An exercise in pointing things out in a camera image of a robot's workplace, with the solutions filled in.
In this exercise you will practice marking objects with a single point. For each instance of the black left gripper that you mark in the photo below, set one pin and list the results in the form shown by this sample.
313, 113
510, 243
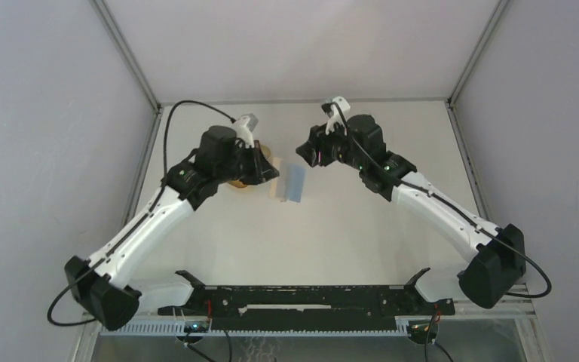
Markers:
261, 169

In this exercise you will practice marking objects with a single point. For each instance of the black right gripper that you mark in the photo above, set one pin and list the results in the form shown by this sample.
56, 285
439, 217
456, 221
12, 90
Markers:
317, 142

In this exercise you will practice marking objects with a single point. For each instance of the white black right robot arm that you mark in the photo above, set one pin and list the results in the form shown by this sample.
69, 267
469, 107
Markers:
492, 255

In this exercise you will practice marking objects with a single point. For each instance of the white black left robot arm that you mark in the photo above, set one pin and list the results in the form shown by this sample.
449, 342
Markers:
100, 284

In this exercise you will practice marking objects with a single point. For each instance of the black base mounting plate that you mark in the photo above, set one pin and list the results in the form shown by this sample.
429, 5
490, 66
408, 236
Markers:
386, 300

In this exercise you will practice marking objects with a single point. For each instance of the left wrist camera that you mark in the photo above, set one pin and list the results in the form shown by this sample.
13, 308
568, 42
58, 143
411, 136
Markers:
244, 127

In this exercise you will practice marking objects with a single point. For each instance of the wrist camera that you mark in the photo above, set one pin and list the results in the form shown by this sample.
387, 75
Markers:
244, 127
336, 109

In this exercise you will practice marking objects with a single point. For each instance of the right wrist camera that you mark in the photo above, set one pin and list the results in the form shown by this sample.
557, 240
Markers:
336, 109

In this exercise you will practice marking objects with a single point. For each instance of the aluminium frame rail back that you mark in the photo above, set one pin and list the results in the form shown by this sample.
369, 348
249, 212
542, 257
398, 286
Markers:
351, 100

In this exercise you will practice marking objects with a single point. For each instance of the aluminium frame rail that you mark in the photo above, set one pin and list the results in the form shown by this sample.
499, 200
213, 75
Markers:
351, 100
461, 98
147, 107

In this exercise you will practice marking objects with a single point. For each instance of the aluminium frame rail left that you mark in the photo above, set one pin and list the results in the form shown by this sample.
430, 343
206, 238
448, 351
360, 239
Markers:
147, 107

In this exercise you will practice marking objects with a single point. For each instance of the front aluminium rail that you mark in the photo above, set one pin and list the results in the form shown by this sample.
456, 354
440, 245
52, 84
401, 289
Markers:
115, 308

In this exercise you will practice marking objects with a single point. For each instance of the white slotted cable duct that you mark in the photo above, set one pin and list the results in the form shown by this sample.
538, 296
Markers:
196, 328

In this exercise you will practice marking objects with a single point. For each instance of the aluminium frame rail right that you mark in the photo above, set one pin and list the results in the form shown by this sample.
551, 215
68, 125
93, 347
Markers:
461, 98

